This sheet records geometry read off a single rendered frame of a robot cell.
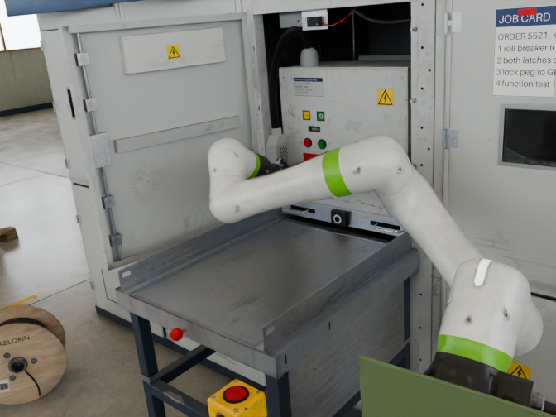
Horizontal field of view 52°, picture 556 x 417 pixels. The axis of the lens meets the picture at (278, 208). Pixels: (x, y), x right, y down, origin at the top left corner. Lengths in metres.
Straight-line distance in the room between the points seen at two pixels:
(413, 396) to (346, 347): 0.65
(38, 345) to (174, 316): 1.33
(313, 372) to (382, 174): 0.53
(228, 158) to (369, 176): 0.41
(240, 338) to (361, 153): 0.52
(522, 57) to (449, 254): 0.52
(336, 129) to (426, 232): 0.66
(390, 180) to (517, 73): 0.44
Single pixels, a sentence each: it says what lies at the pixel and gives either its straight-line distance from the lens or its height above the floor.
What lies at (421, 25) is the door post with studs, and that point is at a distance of 1.64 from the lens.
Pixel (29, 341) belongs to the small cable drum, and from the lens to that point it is 2.76.
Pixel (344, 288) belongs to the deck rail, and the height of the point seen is 0.87.
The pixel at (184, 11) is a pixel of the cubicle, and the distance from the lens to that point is 2.24.
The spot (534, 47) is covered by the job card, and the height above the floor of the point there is 1.44.
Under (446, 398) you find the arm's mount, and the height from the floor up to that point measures 1.00.
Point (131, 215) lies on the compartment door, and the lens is 1.89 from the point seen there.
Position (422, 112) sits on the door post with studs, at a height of 1.27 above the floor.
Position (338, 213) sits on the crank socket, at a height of 0.91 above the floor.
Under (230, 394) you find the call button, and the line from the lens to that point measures 1.11.
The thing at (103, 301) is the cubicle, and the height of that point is 0.12.
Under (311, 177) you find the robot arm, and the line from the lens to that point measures 1.34.
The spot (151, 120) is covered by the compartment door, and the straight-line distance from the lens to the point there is 1.87.
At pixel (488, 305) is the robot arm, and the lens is 1.04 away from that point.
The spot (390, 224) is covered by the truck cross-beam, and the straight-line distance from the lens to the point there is 1.85.
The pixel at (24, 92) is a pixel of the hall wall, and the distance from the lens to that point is 13.37.
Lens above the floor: 1.57
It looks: 19 degrees down
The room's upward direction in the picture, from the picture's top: 5 degrees counter-clockwise
